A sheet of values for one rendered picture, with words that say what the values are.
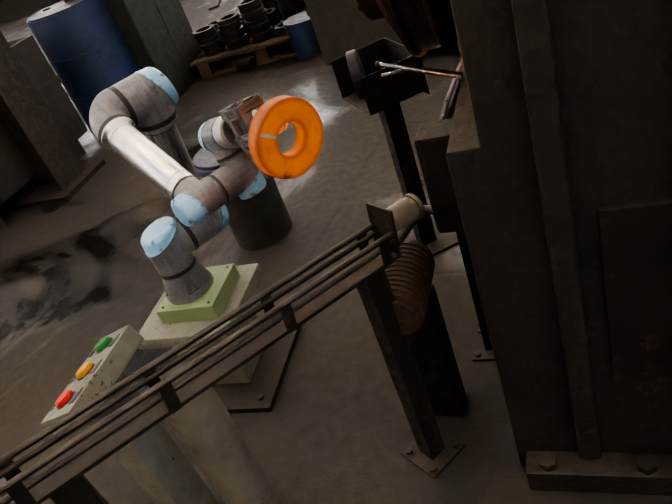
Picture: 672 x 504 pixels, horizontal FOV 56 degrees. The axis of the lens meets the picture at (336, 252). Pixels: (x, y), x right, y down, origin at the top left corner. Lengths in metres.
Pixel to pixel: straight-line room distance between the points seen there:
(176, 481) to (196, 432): 0.24
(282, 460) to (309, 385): 0.27
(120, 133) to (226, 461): 0.80
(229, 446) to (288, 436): 0.42
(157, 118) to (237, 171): 0.35
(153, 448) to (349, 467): 0.52
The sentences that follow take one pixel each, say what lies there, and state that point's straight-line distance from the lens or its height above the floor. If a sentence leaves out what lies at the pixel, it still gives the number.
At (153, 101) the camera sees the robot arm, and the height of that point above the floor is 0.93.
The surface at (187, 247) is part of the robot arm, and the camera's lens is 1.87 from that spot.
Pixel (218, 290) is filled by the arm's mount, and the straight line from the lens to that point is 1.90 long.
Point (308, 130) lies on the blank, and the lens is 1.22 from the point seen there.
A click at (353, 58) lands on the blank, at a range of 2.05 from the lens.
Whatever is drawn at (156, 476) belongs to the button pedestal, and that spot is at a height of 0.29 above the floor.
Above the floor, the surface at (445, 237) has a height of 0.01.
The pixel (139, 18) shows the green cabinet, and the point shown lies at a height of 0.63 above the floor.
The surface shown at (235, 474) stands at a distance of 1.54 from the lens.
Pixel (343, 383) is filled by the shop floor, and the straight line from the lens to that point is 1.94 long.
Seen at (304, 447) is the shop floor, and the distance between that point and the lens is 1.83.
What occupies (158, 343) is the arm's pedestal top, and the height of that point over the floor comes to 0.28.
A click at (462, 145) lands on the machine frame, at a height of 0.87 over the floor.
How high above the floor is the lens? 1.36
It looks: 33 degrees down
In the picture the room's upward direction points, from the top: 21 degrees counter-clockwise
